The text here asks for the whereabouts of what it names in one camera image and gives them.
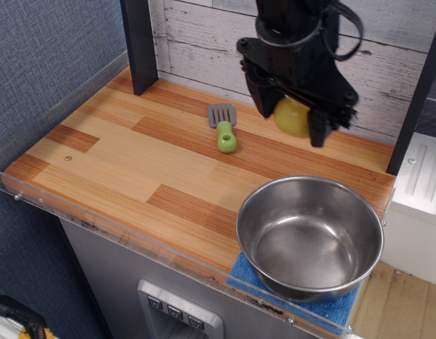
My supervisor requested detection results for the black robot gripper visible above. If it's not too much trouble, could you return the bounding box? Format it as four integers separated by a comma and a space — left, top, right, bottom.
236, 13, 358, 148

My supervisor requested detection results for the yellow potato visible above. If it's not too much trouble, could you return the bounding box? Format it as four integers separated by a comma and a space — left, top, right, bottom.
273, 97, 310, 138

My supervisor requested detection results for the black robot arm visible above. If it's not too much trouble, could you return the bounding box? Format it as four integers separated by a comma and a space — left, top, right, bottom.
236, 1, 364, 148

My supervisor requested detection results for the stainless steel pot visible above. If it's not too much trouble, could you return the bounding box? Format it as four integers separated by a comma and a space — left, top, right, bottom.
236, 176, 384, 302

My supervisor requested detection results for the white toy sink unit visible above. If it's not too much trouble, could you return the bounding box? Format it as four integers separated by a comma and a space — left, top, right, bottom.
381, 133, 436, 284

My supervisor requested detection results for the blue cloth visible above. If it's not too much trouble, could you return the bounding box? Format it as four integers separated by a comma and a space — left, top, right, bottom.
226, 254, 358, 338

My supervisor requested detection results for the grey toy fridge cabinet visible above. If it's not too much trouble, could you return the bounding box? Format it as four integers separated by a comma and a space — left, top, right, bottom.
61, 220, 343, 338

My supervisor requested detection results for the silver dispenser panel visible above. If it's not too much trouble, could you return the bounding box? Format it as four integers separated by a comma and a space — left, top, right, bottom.
138, 280, 224, 338

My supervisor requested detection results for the green handled grey spatula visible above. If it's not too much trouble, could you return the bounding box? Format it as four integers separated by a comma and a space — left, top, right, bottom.
207, 103, 237, 154

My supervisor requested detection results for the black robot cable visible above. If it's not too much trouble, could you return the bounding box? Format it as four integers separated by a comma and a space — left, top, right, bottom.
320, 0, 364, 63

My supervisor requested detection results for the black right vertical post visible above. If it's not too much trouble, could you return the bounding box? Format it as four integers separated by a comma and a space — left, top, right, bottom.
386, 31, 436, 176

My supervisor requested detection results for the black vertical post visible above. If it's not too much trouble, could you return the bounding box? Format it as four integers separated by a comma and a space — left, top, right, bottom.
120, 0, 159, 95
386, 31, 436, 176

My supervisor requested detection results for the black left vertical post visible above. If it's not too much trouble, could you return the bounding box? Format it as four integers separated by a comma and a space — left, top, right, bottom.
120, 0, 159, 95

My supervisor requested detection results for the clear acrylic guard rail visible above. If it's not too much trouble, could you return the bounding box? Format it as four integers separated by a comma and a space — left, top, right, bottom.
0, 52, 396, 339

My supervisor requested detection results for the black braided hose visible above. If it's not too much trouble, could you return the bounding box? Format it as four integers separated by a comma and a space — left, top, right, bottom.
0, 302, 46, 339

